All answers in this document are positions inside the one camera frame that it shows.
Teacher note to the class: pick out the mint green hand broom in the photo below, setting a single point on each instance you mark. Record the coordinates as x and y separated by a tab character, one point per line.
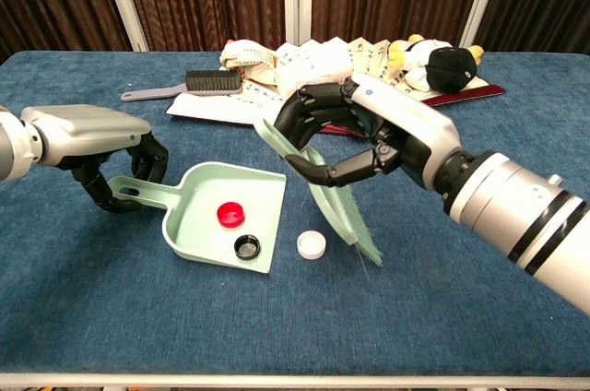
336	206

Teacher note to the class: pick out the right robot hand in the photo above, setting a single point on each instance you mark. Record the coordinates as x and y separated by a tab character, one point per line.
410	119

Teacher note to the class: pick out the red bottle cap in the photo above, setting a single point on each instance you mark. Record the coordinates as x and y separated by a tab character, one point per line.
231	214

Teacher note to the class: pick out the grey brush with dark bristles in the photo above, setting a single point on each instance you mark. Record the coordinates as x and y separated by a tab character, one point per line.
212	81

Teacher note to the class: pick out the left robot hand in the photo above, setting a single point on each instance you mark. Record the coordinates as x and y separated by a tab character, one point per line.
83	130

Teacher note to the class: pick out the cream printed cloth bundle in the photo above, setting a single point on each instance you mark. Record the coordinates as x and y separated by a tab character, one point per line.
313	66

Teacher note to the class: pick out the blue tablecloth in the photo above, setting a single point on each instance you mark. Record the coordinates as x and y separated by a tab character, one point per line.
295	317

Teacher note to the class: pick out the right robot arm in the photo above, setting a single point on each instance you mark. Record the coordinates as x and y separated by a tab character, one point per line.
516	211

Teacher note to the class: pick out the mint green plastic dustpan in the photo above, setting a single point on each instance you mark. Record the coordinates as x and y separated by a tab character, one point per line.
198	220

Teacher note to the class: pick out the folding fan with red ribs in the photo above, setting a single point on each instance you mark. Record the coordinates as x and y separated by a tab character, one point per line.
207	107

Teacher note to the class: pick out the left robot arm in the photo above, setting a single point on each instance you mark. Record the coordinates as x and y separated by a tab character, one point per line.
14	151

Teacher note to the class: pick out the black bottle cap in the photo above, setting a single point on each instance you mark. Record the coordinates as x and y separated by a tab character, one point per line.
239	248

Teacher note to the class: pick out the white table edge rail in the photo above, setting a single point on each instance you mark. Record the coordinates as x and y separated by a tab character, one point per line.
295	382

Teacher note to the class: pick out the white bottle cap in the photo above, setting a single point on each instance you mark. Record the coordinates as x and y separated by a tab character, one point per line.
311	244

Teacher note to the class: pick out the black white yellow plush toy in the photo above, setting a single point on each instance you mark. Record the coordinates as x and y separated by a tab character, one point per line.
449	69

